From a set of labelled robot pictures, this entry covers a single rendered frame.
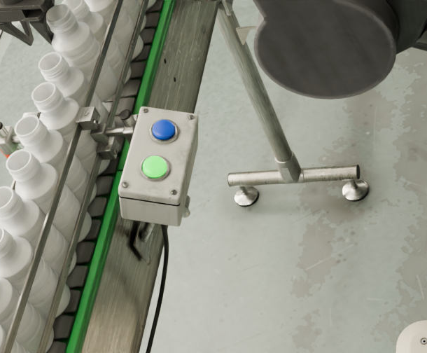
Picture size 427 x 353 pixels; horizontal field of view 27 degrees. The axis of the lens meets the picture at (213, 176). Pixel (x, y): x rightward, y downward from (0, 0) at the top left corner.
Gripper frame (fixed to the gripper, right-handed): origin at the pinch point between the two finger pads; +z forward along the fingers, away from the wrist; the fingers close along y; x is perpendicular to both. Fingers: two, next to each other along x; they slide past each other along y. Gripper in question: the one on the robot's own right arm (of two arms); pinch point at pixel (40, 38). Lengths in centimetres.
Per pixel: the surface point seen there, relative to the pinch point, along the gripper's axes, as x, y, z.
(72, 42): 2.0, -5.9, -0.8
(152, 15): -19.7, -8.7, 15.1
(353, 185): -52, -31, 110
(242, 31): -44, -15, 43
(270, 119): -51, -14, 80
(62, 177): 22.2, -8.1, 4.1
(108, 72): 0.4, -8.2, 7.4
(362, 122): -77, -31, 113
